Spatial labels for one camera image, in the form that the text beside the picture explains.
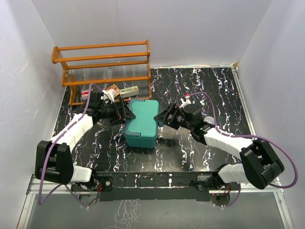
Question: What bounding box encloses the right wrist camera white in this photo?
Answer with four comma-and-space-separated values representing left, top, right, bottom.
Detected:
179, 94, 192, 108

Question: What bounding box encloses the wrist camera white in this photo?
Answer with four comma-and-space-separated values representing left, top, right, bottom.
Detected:
101, 90, 115, 102
179, 94, 192, 108

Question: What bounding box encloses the orange medicine box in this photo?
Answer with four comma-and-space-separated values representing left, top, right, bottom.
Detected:
105, 84, 120, 97

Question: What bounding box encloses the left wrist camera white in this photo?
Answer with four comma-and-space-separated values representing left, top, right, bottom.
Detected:
101, 90, 115, 102

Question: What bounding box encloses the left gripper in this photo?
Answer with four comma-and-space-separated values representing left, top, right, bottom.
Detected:
99, 98, 135, 125

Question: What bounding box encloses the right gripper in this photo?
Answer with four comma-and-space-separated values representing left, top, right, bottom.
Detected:
154, 103, 193, 131

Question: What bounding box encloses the teal medicine kit box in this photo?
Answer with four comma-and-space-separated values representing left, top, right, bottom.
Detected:
124, 99, 160, 149

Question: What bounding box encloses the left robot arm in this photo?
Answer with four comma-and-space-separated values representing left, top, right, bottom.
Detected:
34, 91, 136, 190

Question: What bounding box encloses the white-green medicine box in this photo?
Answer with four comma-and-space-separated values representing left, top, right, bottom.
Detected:
120, 86, 139, 98

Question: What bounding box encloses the wooden orange shelf rack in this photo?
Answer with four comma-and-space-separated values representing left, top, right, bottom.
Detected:
51, 40, 152, 106

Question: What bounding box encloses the red-white medicine box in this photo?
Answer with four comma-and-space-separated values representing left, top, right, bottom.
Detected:
81, 89, 91, 101

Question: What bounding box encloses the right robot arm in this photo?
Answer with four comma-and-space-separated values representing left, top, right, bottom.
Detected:
154, 103, 285, 189

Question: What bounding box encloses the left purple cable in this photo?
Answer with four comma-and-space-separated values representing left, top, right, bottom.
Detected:
38, 83, 105, 205

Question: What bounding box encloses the clear round container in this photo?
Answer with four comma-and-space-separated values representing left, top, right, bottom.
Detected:
204, 116, 215, 125

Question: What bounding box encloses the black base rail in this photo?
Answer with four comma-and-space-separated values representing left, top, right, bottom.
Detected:
93, 171, 238, 201

